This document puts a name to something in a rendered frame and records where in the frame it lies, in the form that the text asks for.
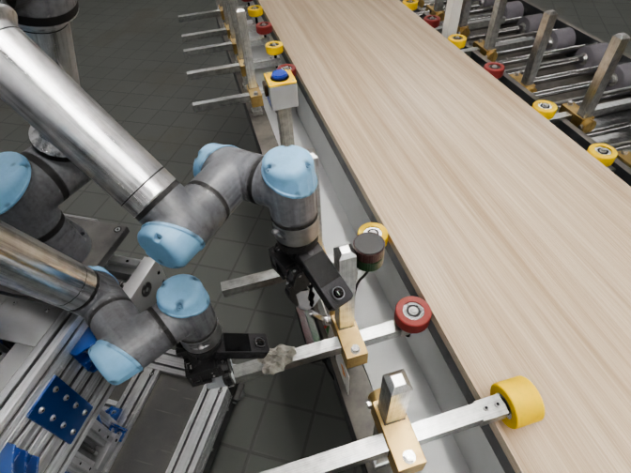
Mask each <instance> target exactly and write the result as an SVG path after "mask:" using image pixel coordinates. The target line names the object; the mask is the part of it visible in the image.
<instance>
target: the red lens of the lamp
mask: <svg viewBox="0 0 631 473"><path fill-rule="evenodd" d="M362 234H364V233H362ZM373 234H376V233H373ZM360 235H361V234H360ZM376 235H377V234H376ZM358 236H359V235H358ZM378 236H379V235H378ZM356 237H357V236H356ZM356 237H355V238H354V240H353V250H354V252H355V253H356V255H357V259H358V260H359V261H361V262H363V263H366V264H373V263H376V262H378V261H379V260H381V259H382V258H383V256H384V252H385V240H384V239H383V237H382V236H380V237H381V238H382V239H383V243H384V247H383V249H382V251H381V252H379V253H376V254H374V255H373V254H369V255H368V254H364V253H361V252H359V251H357V250H356V248H355V245H354V244H355V239H356Z"/></svg>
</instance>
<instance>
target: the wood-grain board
mask: <svg viewBox="0 0 631 473"><path fill-rule="evenodd" d="M256 2H257V4H258V5H259V6H261V7H262V8H263V14H264V16H265V17H266V19H267V21H268V22H270V23H271V25H272V31H273V33H274V35H275V36H276V38H277V39H278V41H281V42H282V43H283V47H284V52H285V54H286V56H287V58H288V60H289V62H290V64H292V65H294V66H295V67H296V72H297V75H298V77H299V79H300V82H301V83H302V85H303V87H304V89H305V91H306V93H307V94H308V96H309V98H310V100H311V102H312V103H313V104H314V106H315V109H316V111H317V112H318V114H319V116H320V118H321V120H322V121H323V123H324V125H325V127H326V129H327V131H328V132H329V134H330V136H331V138H332V140H333V141H334V143H335V145H336V147H337V149H338V150H339V152H340V154H341V156H342V158H343V160H344V161H345V163H346V166H347V168H348V170H349V171H350V173H351V174H352V176H353V178H354V179H355V181H356V183H357V185H358V187H359V189H360V190H361V192H362V195H363V197H364V198H365V200H366V202H367V204H368V205H369V207H370V208H371V210H372V212H373V214H374V216H375V218H376V219H377V222H378V223H380V224H382V225H383V226H385V227H386V229H387V231H388V241H389V243H390V245H391V246H392V249H393V251H394V253H395V255H396V256H397V258H398V260H399V262H400V264H401V266H402V267H403V269H404V270H405V272H406V274H407V275H408V278H409V280H410V282H411V284H412V285H413V287H414V289H415V291H416V293H417V295H418V296H419V298H422V299H423V300H425V301H426V302H427V303H428V305H429V306H430V308H431V312H432V316H431V320H432V322H433V323H434V325H435V327H436V329H437V331H438V333H439V335H440V337H441V339H442V340H443V342H444V343H445V345H446V347H447V349H448V351H449V352H450V354H451V356H452V358H453V360H454V362H455V364H456V366H457V368H458V370H459V372H460V373H461V374H462V376H463V378H464V380H465V381H466V383H467V385H468V387H469V390H470V391H471V393H472V395H473V397H474V399H475V400H476V401H477V400H480V399H483V398H485V397H488V396H490V389H491V386H492V385H493V384H494V383H497V382H500V381H502V380H506V379H509V378H512V377H515V376H518V375H522V376H524V377H526V378H528V379H529V380H530V381H531V382H532V384H533V385H534V386H535V387H536V388H537V390H538V391H539V393H540V395H541V397H542V399H543V402H544V406H545V416H544V418H543V419H542V420H540V421H537V422H535V423H533V424H530V425H527V426H524V427H521V428H518V429H511V428H509V427H508V426H507V425H505V424H504V423H503V421H502V420H498V421H495V422H492V423H490V424H489V426H490V428H491V429H492V431H493V433H494V435H495V437H496V438H497V439H498V441H499V443H500V446H501V447H502V449H503V451H504V453H505V455H506V457H507V458H508V460H509V462H510V464H511V466H512V468H513V469H514V471H515V473H631V187H630V186H629V185H628V184H627V183H625V182H624V181H623V180H622V179H620V178H619V177H618V176H617V175H615V174H614V173H613V172H611V171H610V170H609V168H607V167H606V166H605V165H604V164H602V163H601V162H600V161H599V160H597V159H596V158H595V157H593V156H592V155H591V154H590V153H589V152H587V151H586V150H585V149H584V148H582V147H581V146H580V145H578V144H577V143H576V142H575V141H573V140H572V139H571V138H570V137H568V136H567V135H566V134H565V133H563V132H562V131H561V130H559V129H558V128H557V127H556V126H554V125H553V124H552V123H551V122H549V121H548V120H547V119H546V118H545V117H543V116H542V115H541V114H539V113H538V112H537V111H536V110H534V109H533V108H532V107H531V106H530V105H529V104H528V103H527V102H525V101H524V100H523V99H521V98H520V97H519V96H518V95H516V94H515V93H514V92H513V91H511V90H510V89H509V88H508V87H506V86H505V85H504V84H503V83H501V82H500V81H499V80H498V79H496V78H495V77H494V76H493V75H491V74H490V73H489V72H488V71H486V70H485V69H484V68H482V67H481V66H480V65H479V64H477V63H476V62H475V61H474V60H472V59H471V58H470V57H469V56H467V55H466V54H465V53H464V52H462V51H461V50H460V49H459V48H457V47H456V46H455V45H454V44H452V42H451V41H449V40H448V39H447V38H446V37H444V36H443V35H442V34H441V33H439V32H438V31H437V30H436V29H434V28H433V27H432V26H431V25H429V24H428V23H427V22H425V21H424V20H423V19H422V18H421V17H419V16H418V15H417V14H416V13H414V12H413V11H412V10H411V9H409V8H408V7H407V6H405V5H404V4H403V3H402V2H400V1H399V0H256Z"/></svg>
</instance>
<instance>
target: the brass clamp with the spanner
mask: <svg viewBox="0 0 631 473"><path fill-rule="evenodd" d="M329 315H330V316H331V321H332V324H331V327H332V330H333V333H334V335H335V337H336V336H338V339H339V342H340V344H341V346H342V357H343V360H344V363H345V365H346V368H347V369H349V368H352V367H356V366H359V365H362V364H365V363H367V360H368V351H367V348H366V346H365V343H364V341H363V338H362V335H361V333H360V330H359V328H358V326H357V323H356V321H355V318H354V326H353V327H349V328H343V329H339V327H338V324H337V322H336V319H335V311H330V313H329ZM353 344H357V345H358V346H359V347H360V349H361V352H360V353H359V354H357V355H354V354H352V353H351V347H352V345H353Z"/></svg>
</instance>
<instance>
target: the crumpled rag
mask: <svg viewBox="0 0 631 473"><path fill-rule="evenodd" d="M296 355H297V351H296V348H295V346H287V345H284V344H279V345H277V346H276V347H275V348H270V349H269V352H268V354H267V355H266V356H265V358H264V359H257V361H258V362H261V363H262V364H263V363H264V367H263V369H262V373H263V374H276V373H279V372H283V371H284V369H285V365H286V364H290V363H291V362H292V360H293V357H294V356H296Z"/></svg>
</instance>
